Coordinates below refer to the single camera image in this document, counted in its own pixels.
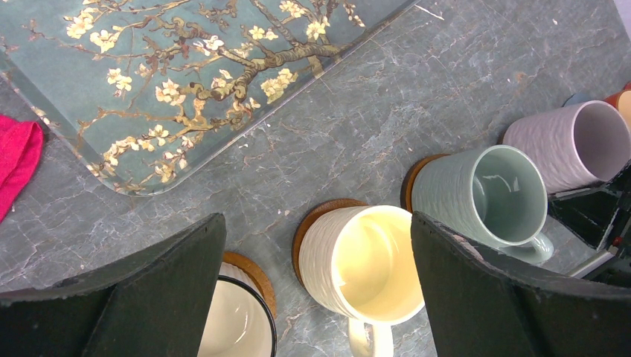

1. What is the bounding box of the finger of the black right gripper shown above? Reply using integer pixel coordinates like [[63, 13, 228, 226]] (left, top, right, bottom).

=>
[[548, 165, 630, 251]]

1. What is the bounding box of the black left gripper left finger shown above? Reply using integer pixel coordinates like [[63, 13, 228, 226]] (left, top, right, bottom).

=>
[[1, 213, 226, 356]]

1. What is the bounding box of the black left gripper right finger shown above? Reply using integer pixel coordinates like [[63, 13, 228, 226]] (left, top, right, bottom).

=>
[[411, 212, 630, 356]]

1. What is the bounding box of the lilac mug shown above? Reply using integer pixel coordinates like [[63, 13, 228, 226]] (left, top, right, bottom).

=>
[[502, 100, 630, 194]]

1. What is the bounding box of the white black-rimmed mug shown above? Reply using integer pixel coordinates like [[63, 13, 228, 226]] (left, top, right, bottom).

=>
[[197, 263, 277, 357]]

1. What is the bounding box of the wooden coaster one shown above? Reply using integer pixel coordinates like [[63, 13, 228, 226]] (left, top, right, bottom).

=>
[[222, 251, 277, 318]]

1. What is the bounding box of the green mug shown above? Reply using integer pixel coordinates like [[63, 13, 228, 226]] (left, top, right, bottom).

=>
[[411, 144, 554, 265]]

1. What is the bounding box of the blue round coaster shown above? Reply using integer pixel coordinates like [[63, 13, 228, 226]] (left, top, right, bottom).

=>
[[563, 93, 594, 107]]

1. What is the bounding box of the small orange cup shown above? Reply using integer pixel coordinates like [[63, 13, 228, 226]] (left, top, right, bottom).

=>
[[604, 82, 631, 129]]

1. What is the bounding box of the cream mug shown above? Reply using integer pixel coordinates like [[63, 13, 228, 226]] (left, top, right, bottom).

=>
[[299, 205, 425, 356]]

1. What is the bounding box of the wooden coaster five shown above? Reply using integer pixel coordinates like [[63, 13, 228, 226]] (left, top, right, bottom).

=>
[[400, 153, 448, 213]]

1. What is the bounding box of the wooden coaster two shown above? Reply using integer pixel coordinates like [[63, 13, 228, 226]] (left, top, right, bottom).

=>
[[292, 198, 368, 287]]

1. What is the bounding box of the red cloth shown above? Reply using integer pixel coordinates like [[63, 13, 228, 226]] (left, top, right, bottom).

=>
[[1, 115, 44, 221]]

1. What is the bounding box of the floral serving tray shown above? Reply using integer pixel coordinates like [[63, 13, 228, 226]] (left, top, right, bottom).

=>
[[1, 1, 411, 196]]

